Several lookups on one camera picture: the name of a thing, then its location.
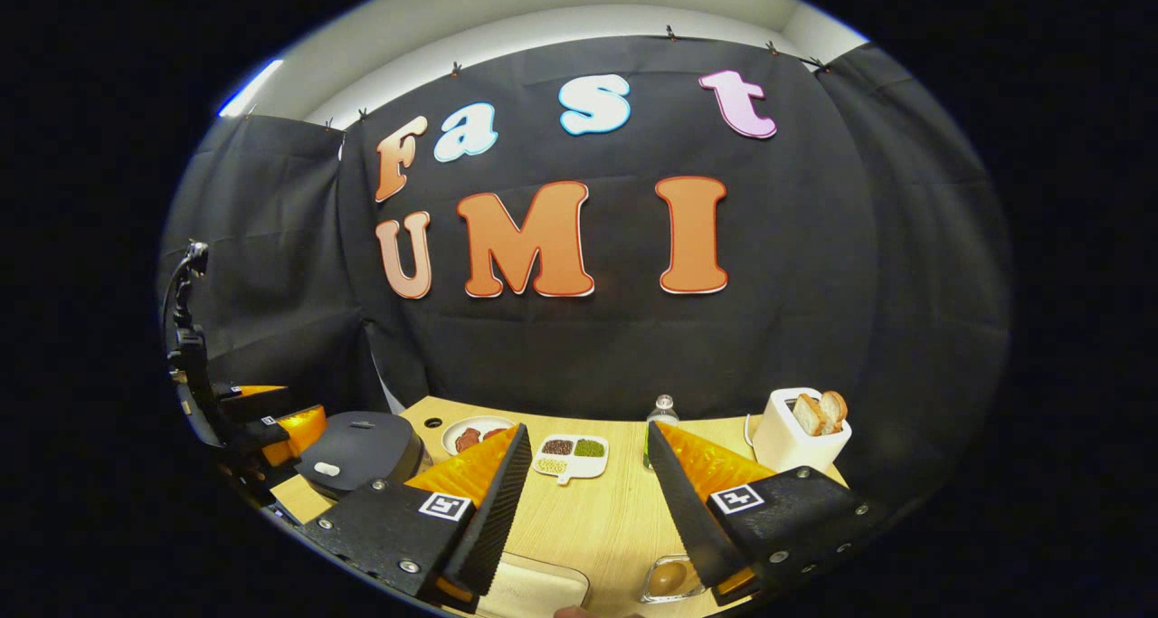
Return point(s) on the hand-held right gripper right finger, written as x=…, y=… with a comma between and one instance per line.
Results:
x=683, y=509

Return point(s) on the toast bread slice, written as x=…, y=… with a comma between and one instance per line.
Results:
x=810, y=414
x=834, y=410

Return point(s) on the white divided bean dish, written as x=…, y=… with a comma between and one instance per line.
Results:
x=572, y=460

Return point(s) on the red meat piece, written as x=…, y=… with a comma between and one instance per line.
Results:
x=494, y=433
x=468, y=440

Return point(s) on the green label plastic bottle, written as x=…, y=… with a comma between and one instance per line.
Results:
x=663, y=410

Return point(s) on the clear glass dish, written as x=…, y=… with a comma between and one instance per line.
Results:
x=574, y=577

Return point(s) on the white toaster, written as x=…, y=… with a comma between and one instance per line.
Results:
x=783, y=446

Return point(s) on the round white plate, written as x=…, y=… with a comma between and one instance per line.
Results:
x=452, y=430

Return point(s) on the black backdrop cloth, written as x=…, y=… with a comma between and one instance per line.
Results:
x=859, y=283

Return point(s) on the wooden spoon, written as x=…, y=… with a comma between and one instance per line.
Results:
x=668, y=578

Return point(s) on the black and silver rice cooker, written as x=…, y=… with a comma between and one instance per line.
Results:
x=362, y=451

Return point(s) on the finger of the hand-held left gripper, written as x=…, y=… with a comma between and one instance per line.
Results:
x=294, y=432
x=249, y=394

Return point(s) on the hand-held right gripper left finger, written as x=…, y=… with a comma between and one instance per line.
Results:
x=502, y=509

